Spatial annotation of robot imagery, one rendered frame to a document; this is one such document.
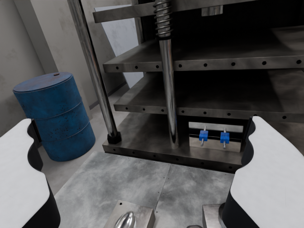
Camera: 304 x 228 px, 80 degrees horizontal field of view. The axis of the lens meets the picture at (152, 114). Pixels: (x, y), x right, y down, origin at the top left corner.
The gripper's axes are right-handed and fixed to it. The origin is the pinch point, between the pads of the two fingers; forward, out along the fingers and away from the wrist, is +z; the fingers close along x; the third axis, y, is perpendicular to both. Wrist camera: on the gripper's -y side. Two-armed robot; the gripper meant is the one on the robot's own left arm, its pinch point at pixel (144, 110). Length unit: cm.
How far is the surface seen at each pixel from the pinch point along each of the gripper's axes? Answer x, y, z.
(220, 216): 22, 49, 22
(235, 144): 47, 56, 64
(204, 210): 19, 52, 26
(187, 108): 21, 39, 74
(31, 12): -138, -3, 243
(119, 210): -11, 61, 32
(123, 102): -15, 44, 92
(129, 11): -8, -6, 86
